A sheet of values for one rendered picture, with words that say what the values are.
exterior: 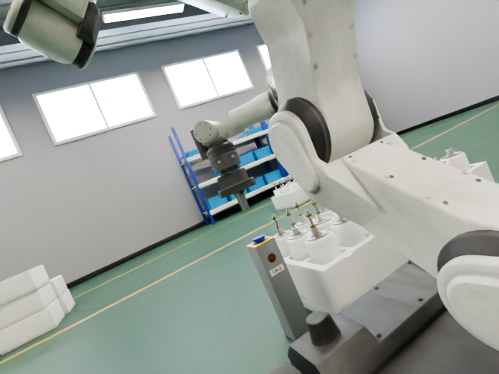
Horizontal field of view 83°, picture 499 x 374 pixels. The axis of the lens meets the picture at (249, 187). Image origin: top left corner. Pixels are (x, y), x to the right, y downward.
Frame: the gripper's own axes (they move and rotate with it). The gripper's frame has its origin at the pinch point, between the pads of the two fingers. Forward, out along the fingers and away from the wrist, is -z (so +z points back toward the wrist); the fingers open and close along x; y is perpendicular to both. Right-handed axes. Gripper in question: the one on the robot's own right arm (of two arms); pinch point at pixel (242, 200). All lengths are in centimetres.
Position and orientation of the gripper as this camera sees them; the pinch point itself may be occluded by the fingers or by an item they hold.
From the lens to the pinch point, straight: 87.0
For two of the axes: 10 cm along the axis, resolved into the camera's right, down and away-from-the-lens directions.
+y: -3.6, 1.8, -9.2
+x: -8.5, 3.6, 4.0
